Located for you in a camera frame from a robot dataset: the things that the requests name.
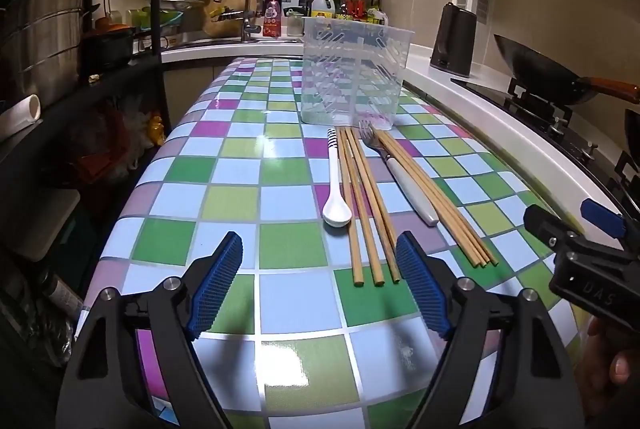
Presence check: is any person's right hand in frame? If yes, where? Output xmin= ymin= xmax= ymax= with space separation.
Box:
xmin=575 ymin=314 xmax=640 ymax=420

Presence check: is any black pot orange lid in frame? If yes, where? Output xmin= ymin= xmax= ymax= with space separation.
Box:
xmin=80 ymin=23 xmax=138 ymax=72

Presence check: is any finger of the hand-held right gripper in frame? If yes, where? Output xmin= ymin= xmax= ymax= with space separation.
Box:
xmin=580 ymin=198 xmax=628 ymax=241
xmin=523 ymin=204 xmax=593 ymax=260

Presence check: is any white spoon striped handle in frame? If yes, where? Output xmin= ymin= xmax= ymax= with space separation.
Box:
xmin=322 ymin=127 xmax=353 ymax=227

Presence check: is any black gas stove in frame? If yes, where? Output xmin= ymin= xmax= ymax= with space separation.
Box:
xmin=450 ymin=76 xmax=640 ymax=220

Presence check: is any black knife block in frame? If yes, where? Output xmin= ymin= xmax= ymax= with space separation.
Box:
xmin=429 ymin=1 xmax=478 ymax=78

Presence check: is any steel sink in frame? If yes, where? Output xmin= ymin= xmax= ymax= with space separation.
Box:
xmin=170 ymin=36 xmax=301 ymax=50

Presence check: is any black wok orange handle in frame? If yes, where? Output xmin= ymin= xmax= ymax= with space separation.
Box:
xmin=492 ymin=34 xmax=640 ymax=106

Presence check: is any clear plastic utensil basket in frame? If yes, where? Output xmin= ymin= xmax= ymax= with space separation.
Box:
xmin=299 ymin=16 xmax=416 ymax=132

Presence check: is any white pipe roll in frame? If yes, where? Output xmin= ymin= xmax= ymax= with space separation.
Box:
xmin=0 ymin=94 xmax=43 ymax=132

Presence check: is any checkered tablecloth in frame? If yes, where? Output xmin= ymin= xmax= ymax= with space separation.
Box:
xmin=75 ymin=56 xmax=621 ymax=429

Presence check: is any yellow toy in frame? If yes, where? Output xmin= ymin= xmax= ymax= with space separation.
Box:
xmin=147 ymin=114 xmax=167 ymax=147

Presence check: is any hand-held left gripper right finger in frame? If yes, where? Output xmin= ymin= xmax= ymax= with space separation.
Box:
xmin=395 ymin=230 xmax=586 ymax=429

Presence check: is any glass jar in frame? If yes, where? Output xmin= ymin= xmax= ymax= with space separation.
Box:
xmin=285 ymin=8 xmax=306 ymax=38

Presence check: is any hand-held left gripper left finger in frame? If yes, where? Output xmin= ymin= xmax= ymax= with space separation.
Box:
xmin=56 ymin=230 xmax=244 ymax=429

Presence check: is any red dish soap bottle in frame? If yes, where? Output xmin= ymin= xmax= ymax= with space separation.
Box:
xmin=262 ymin=0 xmax=283 ymax=40

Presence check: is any fork with white handle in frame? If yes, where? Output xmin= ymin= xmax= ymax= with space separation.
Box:
xmin=358 ymin=120 xmax=441 ymax=227

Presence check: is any wooden cutting board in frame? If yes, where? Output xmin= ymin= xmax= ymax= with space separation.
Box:
xmin=204 ymin=0 xmax=253 ymax=38

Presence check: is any large steel stockpot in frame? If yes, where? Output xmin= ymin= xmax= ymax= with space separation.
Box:
xmin=0 ymin=0 xmax=88 ymax=110

